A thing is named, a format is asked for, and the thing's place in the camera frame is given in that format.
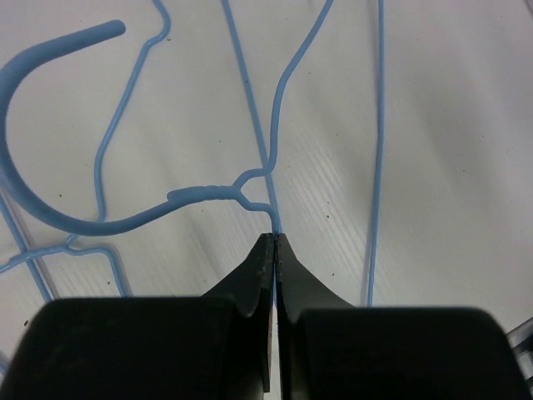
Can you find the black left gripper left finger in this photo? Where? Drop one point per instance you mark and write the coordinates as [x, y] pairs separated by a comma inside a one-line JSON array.
[[213, 346]]

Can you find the blue wire hanger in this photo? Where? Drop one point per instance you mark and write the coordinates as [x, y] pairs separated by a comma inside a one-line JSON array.
[[172, 142], [12, 74]]

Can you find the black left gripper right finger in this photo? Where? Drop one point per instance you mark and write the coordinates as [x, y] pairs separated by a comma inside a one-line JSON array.
[[330, 349]]

